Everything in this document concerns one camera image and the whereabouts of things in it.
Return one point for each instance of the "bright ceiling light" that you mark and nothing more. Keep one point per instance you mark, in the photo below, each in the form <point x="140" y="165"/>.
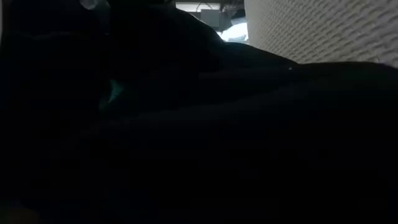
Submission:
<point x="237" y="32"/>

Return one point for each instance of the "grey ceiling box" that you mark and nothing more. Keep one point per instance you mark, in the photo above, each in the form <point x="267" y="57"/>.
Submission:
<point x="210" y="18"/>

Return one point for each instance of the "white perforated plastic basket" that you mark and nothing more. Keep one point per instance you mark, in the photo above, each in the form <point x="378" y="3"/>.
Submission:
<point x="326" y="28"/>

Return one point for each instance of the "dark grey garment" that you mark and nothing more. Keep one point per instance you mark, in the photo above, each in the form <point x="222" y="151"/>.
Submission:
<point x="248" y="149"/>

